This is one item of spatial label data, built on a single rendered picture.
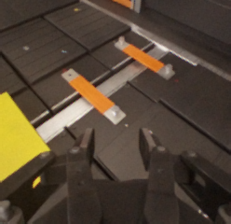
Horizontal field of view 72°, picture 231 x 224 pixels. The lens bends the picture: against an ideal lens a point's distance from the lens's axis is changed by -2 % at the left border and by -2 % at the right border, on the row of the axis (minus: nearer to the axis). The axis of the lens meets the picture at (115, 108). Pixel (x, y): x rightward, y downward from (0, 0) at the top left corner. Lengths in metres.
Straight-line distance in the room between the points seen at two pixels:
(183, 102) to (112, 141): 0.14
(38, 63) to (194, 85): 0.31
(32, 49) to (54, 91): 0.14
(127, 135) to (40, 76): 0.20
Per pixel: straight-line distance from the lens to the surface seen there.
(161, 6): 0.50
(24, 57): 0.40
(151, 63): 0.36
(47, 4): 0.59
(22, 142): 0.25
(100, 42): 0.40
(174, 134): 0.26
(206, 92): 0.33
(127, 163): 0.23
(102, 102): 0.28
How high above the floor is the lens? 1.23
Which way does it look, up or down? 56 degrees down
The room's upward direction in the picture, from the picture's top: 1 degrees clockwise
